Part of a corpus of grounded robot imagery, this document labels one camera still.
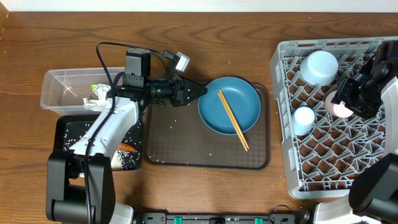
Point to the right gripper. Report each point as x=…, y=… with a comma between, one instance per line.
x=343, y=94

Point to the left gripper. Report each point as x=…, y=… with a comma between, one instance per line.
x=180, y=90

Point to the white pink cup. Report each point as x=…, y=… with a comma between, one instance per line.
x=338, y=110

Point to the wooden chopstick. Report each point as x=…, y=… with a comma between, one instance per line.
x=231, y=119
x=236, y=121

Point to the dark blue plate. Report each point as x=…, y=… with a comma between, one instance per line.
x=242, y=99

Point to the light blue bowl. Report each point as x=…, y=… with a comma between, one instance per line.
x=319, y=68

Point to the light blue cup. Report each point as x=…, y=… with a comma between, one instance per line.
x=302, y=120

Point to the orange carrot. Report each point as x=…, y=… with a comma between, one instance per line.
x=126, y=147

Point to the foil snack wrapper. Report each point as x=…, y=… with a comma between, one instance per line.
x=100, y=90

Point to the white tissue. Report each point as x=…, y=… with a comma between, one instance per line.
x=94, y=105

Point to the white rice pile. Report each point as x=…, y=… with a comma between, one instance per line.
x=122, y=160

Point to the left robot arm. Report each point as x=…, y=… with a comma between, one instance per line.
x=80, y=185

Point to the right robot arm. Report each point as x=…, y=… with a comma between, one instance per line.
x=372, y=197

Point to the grey dishwasher rack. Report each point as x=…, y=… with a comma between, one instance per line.
x=324, y=162

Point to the black waste tray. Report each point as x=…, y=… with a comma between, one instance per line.
x=61, y=124

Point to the brown serving tray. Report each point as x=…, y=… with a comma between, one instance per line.
x=178, y=137

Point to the clear plastic bin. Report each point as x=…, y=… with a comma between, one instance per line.
x=64, y=91

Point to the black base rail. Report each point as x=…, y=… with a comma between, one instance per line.
x=280, y=214

